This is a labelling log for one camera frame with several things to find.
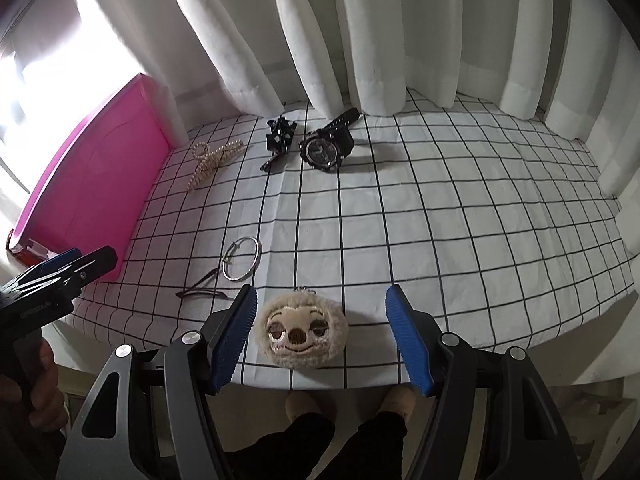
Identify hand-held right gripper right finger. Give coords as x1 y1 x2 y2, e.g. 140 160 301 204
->
385 284 583 480

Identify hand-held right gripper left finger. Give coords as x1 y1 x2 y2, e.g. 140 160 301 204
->
54 284 259 480

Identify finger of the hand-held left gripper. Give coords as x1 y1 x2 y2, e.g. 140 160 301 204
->
30 245 119 306
0 248 82 295

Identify beige sloth plush keychain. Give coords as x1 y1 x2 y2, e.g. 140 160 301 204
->
254 287 347 369

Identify person's left hand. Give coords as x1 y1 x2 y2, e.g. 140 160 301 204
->
0 338 69 428

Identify red plastic item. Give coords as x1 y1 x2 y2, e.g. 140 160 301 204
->
5 229 52 267

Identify beige right slipper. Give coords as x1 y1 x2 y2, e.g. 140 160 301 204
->
377 387 418 423

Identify beige slipper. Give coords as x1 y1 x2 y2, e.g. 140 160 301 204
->
377 387 418 423
284 390 326 423

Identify thin black hair pin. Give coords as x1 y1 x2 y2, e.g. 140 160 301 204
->
175 265 234 301

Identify beige left slipper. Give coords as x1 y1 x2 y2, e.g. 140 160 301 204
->
284 390 326 423

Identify pink plastic tray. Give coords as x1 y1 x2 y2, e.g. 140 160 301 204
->
9 73 174 284

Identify person's right leg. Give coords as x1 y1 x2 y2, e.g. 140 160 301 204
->
345 409 408 480

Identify person's leg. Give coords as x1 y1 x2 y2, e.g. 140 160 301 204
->
345 409 408 480
224 410 337 480

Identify person's left leg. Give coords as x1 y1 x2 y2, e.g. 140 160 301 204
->
224 410 337 480

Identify white checked tablecloth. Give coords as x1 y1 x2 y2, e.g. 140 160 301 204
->
65 85 640 392

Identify pearl hair claw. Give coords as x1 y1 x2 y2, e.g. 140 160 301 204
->
186 140 245 194

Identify black wrist watch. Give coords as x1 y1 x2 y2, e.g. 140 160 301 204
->
298 107 361 174

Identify white curtain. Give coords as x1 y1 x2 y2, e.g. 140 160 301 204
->
65 0 640 201

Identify silver bangle bracelet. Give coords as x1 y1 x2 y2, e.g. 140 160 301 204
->
220 236 263 282

